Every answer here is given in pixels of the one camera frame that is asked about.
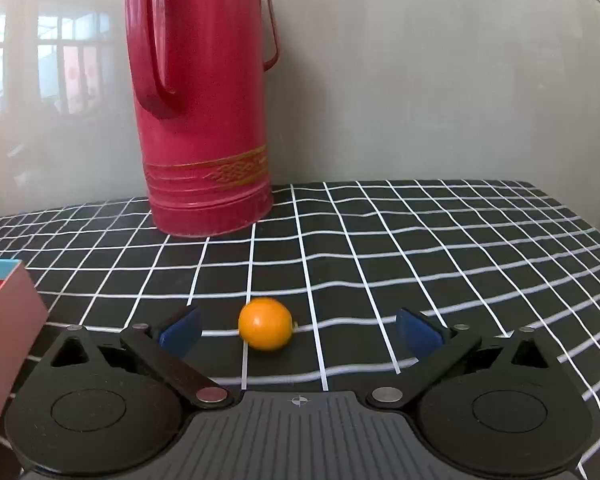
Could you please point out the red cardboard box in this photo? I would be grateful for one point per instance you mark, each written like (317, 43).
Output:
(22, 316)

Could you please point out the small orange mandarin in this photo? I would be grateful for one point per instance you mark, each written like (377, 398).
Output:
(265, 324)

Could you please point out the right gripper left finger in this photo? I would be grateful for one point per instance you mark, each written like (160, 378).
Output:
(140, 365)

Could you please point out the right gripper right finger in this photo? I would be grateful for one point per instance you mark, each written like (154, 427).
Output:
(460, 366)

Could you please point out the black checkered tablecloth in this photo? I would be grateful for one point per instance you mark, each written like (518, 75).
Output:
(343, 258)

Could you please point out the red thermos flask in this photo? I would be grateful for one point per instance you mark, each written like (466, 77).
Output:
(197, 70)

